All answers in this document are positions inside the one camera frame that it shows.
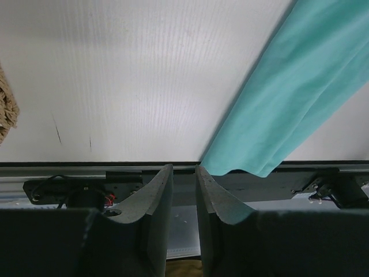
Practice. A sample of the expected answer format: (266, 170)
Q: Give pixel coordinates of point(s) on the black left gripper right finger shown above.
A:
(237, 240)

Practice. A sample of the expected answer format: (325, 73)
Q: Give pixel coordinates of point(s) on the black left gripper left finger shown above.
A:
(85, 242)

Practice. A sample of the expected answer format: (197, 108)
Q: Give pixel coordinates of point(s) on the teal t shirt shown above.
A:
(316, 60)

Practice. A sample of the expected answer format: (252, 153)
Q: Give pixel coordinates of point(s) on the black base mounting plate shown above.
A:
(245, 184)

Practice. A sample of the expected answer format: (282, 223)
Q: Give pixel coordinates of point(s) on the wicker laundry basket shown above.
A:
(9, 108)

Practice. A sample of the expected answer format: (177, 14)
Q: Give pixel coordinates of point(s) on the aluminium front frame rail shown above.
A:
(183, 238)

